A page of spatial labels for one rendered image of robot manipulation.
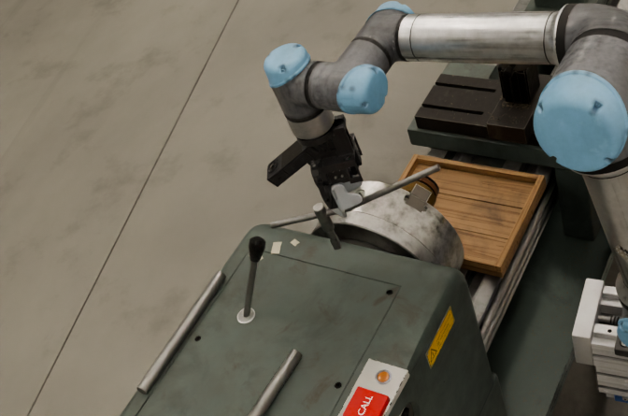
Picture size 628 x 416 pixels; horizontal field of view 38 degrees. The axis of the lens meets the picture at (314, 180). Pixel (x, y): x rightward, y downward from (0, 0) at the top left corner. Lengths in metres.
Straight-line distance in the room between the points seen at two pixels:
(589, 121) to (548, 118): 0.05
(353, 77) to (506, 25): 0.23
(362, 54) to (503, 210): 0.95
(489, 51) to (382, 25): 0.19
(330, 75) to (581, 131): 0.42
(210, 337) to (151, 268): 2.07
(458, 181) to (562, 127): 1.21
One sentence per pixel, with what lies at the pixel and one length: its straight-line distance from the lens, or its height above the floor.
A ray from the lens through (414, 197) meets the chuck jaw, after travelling 1.89.
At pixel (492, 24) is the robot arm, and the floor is 1.75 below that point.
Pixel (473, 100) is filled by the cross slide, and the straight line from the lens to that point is 2.45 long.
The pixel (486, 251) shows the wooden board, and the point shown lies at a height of 0.89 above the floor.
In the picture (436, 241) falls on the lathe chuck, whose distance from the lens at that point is 1.87.
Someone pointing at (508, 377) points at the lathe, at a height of 0.54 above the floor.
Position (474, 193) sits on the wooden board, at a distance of 2.32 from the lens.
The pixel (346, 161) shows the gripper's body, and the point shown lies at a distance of 1.53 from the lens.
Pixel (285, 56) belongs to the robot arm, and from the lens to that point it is 1.43.
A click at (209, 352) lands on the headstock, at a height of 1.26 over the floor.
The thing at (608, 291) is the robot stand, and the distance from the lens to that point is 1.79.
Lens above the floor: 2.54
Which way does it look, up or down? 42 degrees down
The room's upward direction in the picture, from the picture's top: 22 degrees counter-clockwise
